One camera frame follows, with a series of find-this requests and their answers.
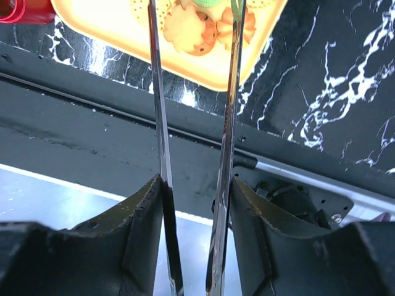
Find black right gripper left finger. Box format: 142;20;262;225
1;175;162;295

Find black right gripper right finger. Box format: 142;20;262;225
230;178;394;295

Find metal tongs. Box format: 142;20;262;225
146;0;247;296

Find orange flower cookie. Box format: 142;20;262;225
216;7;256;51

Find red cookie box with tray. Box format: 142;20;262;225
1;0;56;25

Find yellow plastic tray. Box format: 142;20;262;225
51;1;287;91

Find chocolate chip cookie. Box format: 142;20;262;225
188;12;218;56

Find green macaron cookie right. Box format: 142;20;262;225
192;0;229;9

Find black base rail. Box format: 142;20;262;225
1;44;394;219

